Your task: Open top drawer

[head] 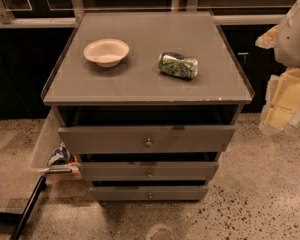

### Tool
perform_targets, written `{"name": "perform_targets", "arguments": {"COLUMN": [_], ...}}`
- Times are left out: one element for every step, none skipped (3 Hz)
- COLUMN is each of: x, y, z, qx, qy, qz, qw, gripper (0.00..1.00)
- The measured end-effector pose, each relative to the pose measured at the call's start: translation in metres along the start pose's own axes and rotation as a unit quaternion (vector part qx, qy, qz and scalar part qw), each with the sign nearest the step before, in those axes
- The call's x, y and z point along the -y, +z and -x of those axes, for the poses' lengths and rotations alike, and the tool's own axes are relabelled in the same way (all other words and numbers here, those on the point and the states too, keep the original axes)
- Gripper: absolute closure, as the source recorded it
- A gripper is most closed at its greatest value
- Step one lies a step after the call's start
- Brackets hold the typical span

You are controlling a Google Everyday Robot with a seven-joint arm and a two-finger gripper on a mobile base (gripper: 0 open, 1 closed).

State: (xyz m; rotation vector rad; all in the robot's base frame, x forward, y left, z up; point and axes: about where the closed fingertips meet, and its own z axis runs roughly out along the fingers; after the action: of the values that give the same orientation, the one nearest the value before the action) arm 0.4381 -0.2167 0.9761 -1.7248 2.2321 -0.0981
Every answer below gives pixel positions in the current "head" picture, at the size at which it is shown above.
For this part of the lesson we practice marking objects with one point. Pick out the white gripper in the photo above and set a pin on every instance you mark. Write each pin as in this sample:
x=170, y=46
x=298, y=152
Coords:
x=294, y=40

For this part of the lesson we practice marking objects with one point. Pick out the grey top drawer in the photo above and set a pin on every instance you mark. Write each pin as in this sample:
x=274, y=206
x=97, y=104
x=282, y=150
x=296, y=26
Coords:
x=146, y=139

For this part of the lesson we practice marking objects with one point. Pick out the grey drawer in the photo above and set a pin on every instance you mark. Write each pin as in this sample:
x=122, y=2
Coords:
x=146, y=139
x=149, y=193
x=147, y=171

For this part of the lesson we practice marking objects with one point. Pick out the grey drawer cabinet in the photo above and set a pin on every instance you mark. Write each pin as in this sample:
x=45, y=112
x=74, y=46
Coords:
x=136, y=93

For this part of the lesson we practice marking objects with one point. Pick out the grey middle drawer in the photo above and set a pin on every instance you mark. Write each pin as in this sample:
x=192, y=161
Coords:
x=147, y=171

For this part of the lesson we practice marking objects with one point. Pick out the grey bottom drawer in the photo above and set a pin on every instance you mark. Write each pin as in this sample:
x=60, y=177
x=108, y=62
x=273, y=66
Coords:
x=149, y=193

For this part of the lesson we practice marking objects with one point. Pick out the crushed green soda can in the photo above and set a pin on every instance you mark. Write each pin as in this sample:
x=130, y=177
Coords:
x=178, y=65

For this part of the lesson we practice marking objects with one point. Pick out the white paper bowl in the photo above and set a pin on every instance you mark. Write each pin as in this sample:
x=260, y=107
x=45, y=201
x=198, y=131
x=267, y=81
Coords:
x=106, y=53

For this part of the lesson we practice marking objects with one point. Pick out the blue white snack bag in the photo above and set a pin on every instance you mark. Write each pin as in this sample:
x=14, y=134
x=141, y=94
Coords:
x=61, y=156

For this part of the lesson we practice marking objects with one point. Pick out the clear plastic bin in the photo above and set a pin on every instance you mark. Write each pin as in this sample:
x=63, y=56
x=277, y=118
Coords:
x=47, y=142

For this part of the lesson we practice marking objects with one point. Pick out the black pole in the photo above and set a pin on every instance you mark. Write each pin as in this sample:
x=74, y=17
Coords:
x=40, y=186

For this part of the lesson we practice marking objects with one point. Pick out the dark right cabinet handle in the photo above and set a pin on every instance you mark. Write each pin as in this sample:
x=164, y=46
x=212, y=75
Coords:
x=242, y=57

